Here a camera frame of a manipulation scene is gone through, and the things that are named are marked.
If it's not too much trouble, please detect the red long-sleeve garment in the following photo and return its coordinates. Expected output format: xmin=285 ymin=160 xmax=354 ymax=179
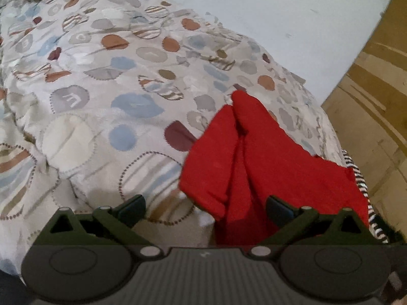
xmin=179 ymin=91 xmax=368 ymax=249

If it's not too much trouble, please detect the patterned spotted bed quilt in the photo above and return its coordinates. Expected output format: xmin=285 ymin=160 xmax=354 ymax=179
xmin=1 ymin=0 xmax=344 ymax=276

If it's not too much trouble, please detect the black white striped cloth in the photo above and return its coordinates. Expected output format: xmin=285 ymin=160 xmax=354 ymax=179
xmin=342 ymin=149 xmax=403 ymax=244

